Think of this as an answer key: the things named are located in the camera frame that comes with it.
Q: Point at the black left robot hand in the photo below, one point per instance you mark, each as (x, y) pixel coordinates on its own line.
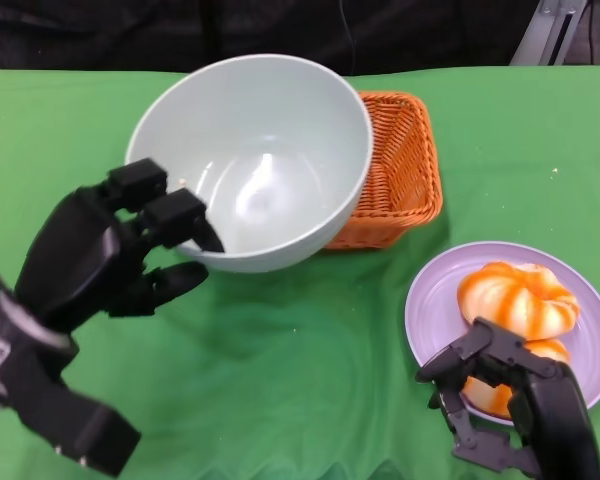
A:
(75, 260)

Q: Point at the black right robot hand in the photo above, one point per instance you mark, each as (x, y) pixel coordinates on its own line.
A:
(555, 415)

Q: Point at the smooth orange bagel bread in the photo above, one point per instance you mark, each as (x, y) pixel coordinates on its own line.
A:
(490, 395)

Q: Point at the white-striped orange donut bread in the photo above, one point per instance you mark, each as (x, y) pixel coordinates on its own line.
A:
(515, 295)

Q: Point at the pale green bowl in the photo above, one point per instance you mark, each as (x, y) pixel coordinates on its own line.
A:
(260, 125)

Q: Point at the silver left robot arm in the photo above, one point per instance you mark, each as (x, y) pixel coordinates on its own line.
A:
(40, 390)

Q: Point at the lavender plate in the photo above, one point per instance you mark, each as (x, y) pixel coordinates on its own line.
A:
(435, 300)

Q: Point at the orange wicker basket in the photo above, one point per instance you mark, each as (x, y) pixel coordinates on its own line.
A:
(405, 165)

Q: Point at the black backdrop cloth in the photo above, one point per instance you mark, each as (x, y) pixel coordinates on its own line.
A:
(105, 30)

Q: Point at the green tablecloth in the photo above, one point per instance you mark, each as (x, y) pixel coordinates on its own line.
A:
(305, 350)

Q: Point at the grey metal stand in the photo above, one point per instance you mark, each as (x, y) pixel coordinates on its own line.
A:
(550, 35)

